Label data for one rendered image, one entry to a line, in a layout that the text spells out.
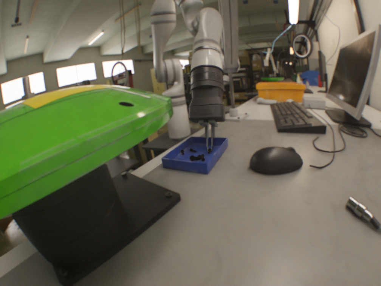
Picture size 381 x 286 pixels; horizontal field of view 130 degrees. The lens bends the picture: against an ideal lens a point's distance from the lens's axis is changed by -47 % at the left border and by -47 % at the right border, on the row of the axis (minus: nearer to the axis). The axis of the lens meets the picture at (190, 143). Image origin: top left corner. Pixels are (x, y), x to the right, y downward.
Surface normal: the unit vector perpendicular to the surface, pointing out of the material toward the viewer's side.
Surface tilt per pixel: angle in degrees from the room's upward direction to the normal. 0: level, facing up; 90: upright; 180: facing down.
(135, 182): 0
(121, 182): 0
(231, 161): 0
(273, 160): 54
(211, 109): 63
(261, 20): 90
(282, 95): 94
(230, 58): 128
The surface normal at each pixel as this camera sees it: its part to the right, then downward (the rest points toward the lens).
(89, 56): 0.83, 0.08
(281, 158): -0.13, -0.29
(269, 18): -0.54, 0.36
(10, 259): -0.14, -0.93
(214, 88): -0.14, 0.02
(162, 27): 0.03, 0.67
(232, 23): 0.01, 0.85
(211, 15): 0.28, 0.20
